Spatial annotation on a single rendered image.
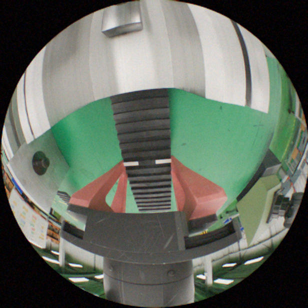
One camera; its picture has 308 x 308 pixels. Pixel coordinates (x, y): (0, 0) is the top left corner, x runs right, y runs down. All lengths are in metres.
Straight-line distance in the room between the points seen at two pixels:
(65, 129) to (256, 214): 0.48
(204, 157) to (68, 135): 0.18
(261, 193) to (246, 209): 0.08
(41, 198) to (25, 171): 0.04
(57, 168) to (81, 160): 0.05
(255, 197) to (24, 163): 0.50
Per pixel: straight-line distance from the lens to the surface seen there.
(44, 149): 0.17
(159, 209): 0.18
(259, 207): 0.38
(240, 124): 0.16
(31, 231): 3.40
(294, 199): 0.41
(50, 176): 0.18
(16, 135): 0.17
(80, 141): 0.15
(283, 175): 4.94
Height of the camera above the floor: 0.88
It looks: 53 degrees down
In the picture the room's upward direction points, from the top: 177 degrees clockwise
